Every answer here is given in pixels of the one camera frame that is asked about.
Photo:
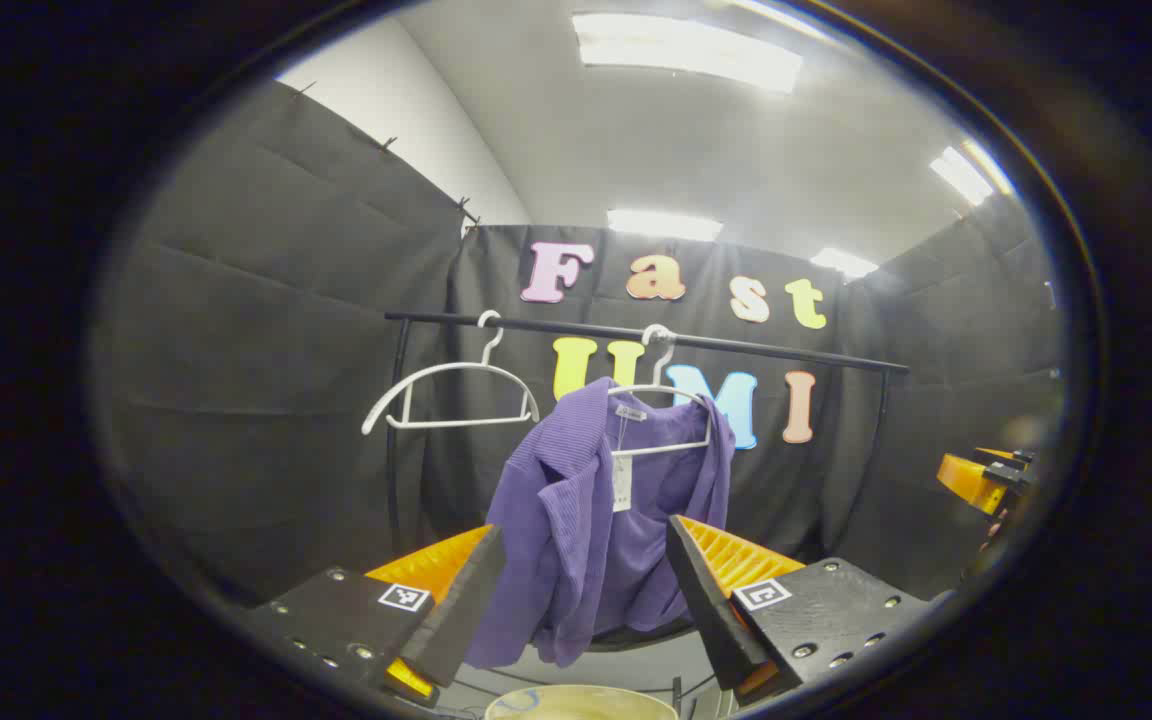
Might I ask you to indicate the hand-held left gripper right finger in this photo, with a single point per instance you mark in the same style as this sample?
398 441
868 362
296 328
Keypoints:
706 610

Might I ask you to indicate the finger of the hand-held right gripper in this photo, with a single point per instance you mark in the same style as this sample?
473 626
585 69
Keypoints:
966 480

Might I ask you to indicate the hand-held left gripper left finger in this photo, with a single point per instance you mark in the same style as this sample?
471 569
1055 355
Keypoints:
461 610

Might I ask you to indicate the purple ribbed shirt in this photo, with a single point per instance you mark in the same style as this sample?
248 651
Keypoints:
576 540

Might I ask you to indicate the white clothes hanger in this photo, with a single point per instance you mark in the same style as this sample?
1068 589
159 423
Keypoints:
661 447
466 365

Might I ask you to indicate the black clothes rack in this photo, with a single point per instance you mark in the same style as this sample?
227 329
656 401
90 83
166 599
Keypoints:
736 347

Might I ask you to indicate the ceiling light panel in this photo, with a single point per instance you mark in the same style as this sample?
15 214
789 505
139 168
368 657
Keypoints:
664 225
844 263
966 175
686 50

